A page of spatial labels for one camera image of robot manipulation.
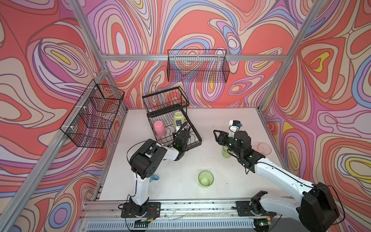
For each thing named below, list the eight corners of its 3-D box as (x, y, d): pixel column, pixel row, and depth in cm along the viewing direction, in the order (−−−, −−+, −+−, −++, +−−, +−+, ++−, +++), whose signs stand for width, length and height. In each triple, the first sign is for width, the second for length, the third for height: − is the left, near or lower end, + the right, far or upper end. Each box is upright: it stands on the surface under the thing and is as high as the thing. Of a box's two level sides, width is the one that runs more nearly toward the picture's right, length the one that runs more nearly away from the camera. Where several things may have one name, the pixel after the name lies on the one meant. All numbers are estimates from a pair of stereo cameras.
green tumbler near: (198, 185, 83) (199, 181, 76) (197, 175, 87) (198, 170, 80) (212, 185, 83) (214, 181, 76) (210, 175, 87) (212, 170, 80)
